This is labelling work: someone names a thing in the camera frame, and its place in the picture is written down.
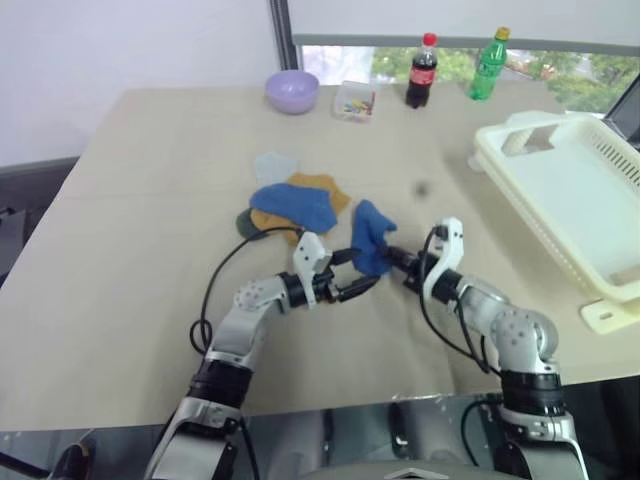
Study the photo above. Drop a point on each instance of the clear box of colourful clips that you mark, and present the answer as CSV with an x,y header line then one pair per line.
x,y
355,100

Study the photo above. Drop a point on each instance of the purple plastic bowl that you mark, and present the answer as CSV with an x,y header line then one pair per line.
x,y
292,92

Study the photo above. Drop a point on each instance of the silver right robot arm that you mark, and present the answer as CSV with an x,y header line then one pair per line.
x,y
520,330

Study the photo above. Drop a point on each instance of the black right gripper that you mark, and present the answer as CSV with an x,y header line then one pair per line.
x,y
414,270

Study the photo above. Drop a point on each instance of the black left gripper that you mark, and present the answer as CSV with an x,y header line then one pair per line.
x,y
327,287

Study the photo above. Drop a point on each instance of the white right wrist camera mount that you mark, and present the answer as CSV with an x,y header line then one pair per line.
x,y
450,245

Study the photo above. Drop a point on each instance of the grey robot torso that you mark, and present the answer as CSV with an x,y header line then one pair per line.
x,y
400,472

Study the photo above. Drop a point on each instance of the cream plastic basket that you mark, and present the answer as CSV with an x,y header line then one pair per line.
x,y
560,175

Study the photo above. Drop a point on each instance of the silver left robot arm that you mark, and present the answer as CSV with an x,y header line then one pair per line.
x,y
235,330

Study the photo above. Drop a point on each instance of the dark window frame post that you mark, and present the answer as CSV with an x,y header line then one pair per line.
x,y
282,30

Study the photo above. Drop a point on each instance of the mustard sock with grey toe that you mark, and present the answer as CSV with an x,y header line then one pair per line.
x,y
320,185

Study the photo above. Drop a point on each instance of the dark laptop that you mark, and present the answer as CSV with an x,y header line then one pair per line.
x,y
627,120

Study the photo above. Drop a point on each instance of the dark shoe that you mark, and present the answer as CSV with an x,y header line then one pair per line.
x,y
75,457

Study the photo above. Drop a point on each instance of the green soda bottle yellow cap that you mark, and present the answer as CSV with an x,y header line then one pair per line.
x,y
487,70

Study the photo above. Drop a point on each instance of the cola bottle with red cap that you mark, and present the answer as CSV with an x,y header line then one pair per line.
x,y
421,75

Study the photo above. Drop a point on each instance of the grey roller blind bar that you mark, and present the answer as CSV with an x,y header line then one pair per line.
x,y
350,40

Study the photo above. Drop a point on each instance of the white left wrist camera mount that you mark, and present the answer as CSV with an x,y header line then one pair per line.
x,y
307,255

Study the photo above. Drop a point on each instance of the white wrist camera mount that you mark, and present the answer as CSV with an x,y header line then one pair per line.
x,y
307,255
450,245

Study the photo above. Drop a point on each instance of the pale blue sock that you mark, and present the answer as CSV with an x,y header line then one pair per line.
x,y
272,167

